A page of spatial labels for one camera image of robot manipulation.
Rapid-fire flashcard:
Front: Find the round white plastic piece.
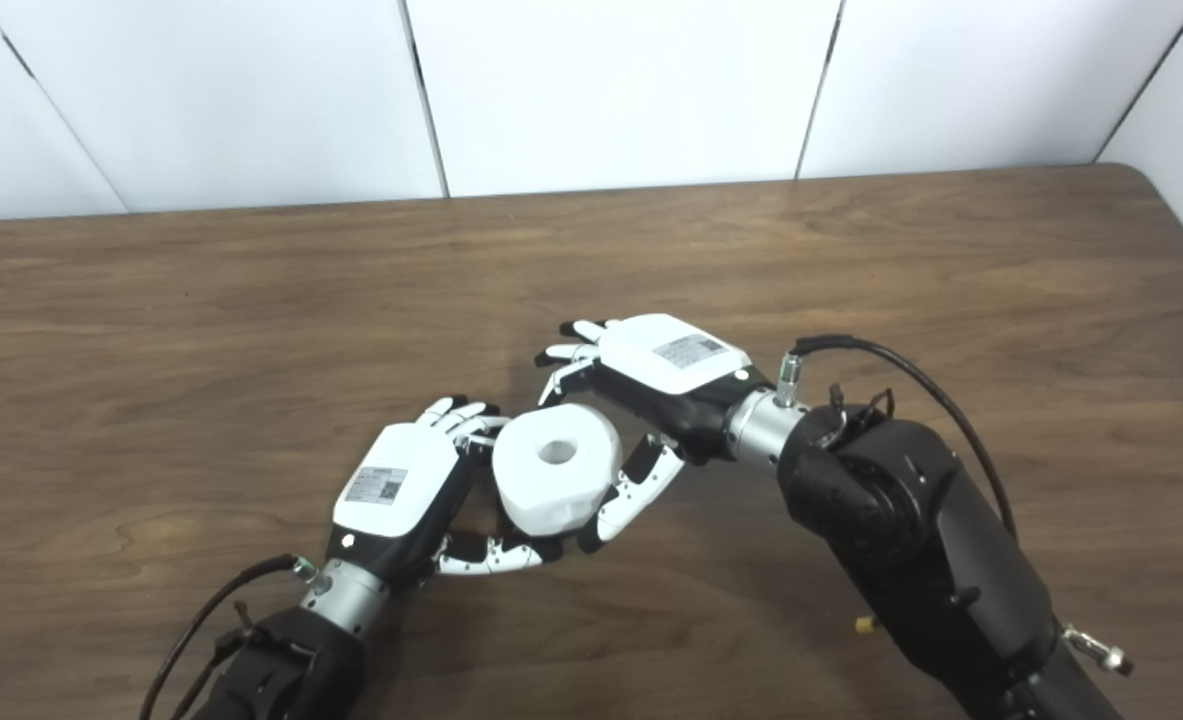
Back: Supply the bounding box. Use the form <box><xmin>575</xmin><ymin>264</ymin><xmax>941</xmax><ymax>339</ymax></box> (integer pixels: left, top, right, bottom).
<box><xmin>491</xmin><ymin>402</ymin><xmax>625</xmax><ymax>537</ymax></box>

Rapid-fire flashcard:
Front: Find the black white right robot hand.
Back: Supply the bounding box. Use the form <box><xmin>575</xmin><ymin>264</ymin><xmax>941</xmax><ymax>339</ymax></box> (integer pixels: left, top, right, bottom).
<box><xmin>534</xmin><ymin>313</ymin><xmax>777</xmax><ymax>554</ymax></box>

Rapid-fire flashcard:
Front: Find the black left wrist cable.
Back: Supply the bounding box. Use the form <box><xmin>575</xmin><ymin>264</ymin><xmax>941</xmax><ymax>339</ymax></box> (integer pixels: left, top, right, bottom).
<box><xmin>139</xmin><ymin>555</ymin><xmax>332</xmax><ymax>720</ymax></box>

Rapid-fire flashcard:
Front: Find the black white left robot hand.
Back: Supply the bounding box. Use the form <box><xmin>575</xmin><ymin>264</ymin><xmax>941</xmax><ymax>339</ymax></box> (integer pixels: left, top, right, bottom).
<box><xmin>326</xmin><ymin>395</ymin><xmax>564</xmax><ymax>591</ymax></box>

